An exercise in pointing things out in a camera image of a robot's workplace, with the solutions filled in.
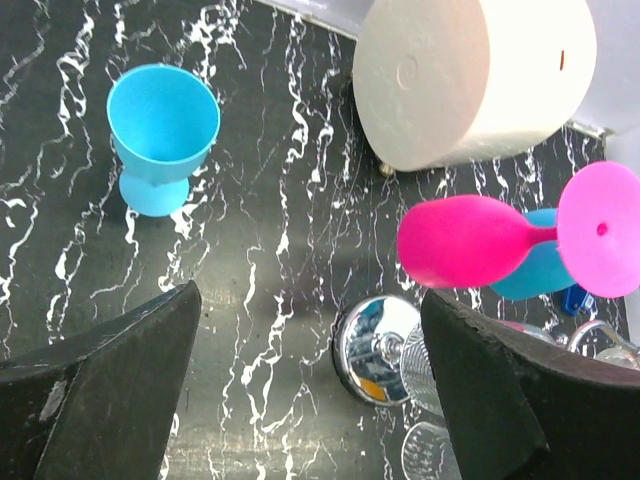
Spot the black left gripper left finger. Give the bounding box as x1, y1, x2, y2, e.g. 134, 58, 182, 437
1, 281, 201, 479

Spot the small blue object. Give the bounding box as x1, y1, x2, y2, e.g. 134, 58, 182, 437
562, 284, 596, 317

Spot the clear ribbed tumbler glass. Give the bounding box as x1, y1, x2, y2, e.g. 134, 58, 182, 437
399, 319, 640, 416

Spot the chrome wine glass rack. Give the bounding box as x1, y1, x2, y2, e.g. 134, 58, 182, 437
332, 294, 640, 407

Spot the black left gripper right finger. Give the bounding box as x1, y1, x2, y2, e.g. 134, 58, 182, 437
421, 290, 639, 479

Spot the blue wine glass on rack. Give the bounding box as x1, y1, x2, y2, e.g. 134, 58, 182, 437
490, 240, 576, 301

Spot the clear fluted champagne glass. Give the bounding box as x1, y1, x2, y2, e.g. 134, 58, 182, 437
401, 421, 462, 480

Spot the blue wine glass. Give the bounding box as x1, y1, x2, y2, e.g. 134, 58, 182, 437
106, 64, 221, 217
490, 240, 576, 301

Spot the pink wine glass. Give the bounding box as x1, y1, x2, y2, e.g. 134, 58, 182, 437
397, 161, 639, 298

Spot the white round box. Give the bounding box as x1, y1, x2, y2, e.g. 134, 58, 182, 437
352, 0, 597, 172

